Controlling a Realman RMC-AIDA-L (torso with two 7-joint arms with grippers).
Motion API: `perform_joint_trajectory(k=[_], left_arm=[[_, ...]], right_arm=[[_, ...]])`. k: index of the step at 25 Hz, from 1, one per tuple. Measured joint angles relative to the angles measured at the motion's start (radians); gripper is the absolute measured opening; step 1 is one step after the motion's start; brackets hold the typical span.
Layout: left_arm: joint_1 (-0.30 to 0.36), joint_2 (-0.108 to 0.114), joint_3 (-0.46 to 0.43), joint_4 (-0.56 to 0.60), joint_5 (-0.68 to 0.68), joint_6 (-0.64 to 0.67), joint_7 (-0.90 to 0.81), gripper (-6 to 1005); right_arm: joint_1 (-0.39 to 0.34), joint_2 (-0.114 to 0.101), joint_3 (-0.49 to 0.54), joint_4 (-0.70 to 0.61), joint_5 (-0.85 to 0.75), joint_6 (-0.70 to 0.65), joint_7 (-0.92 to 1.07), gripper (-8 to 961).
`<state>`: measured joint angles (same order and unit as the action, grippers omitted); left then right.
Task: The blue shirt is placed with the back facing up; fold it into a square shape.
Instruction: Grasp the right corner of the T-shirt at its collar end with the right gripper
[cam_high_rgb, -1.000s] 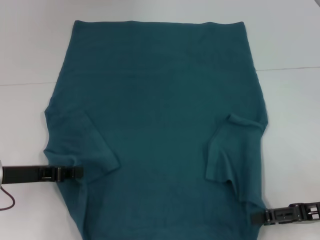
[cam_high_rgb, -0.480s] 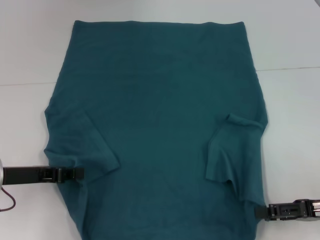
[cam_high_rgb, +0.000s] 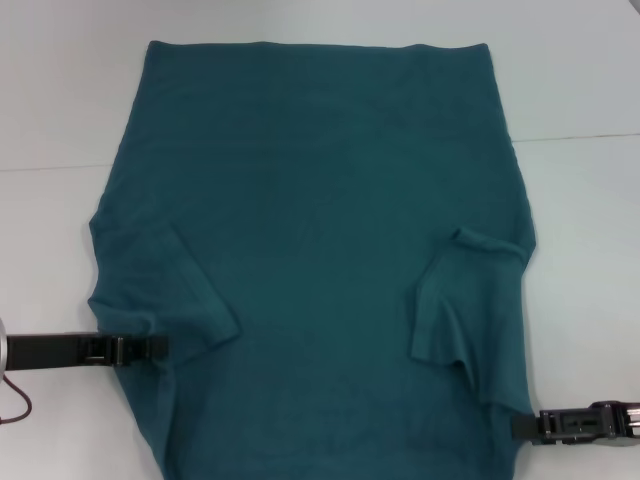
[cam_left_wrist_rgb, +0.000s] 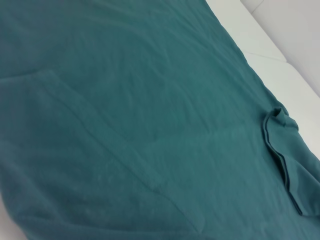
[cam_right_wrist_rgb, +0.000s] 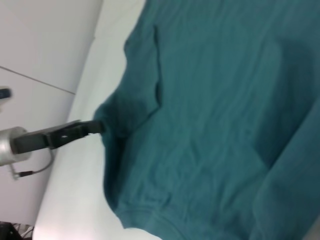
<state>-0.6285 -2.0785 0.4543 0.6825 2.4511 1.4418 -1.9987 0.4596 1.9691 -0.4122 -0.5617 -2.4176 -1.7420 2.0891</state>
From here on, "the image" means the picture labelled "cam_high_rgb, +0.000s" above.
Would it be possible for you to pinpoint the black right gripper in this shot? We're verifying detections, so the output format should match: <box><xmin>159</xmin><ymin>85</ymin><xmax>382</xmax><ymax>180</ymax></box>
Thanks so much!
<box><xmin>510</xmin><ymin>399</ymin><xmax>640</xmax><ymax>450</ymax></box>

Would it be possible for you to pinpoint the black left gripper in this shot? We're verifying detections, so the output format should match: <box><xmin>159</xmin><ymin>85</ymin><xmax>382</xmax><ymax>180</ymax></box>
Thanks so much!
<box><xmin>5</xmin><ymin>331</ymin><xmax>170</xmax><ymax>372</ymax></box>

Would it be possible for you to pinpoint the blue teal shirt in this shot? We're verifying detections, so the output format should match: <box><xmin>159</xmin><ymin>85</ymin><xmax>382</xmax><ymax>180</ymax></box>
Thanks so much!
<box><xmin>87</xmin><ymin>39</ymin><xmax>539</xmax><ymax>480</ymax></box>

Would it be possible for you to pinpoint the left arm connector cable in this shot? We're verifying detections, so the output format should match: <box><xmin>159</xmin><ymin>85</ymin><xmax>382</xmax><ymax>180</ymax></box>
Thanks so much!
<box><xmin>0</xmin><ymin>373</ymin><xmax>34</xmax><ymax>427</ymax></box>

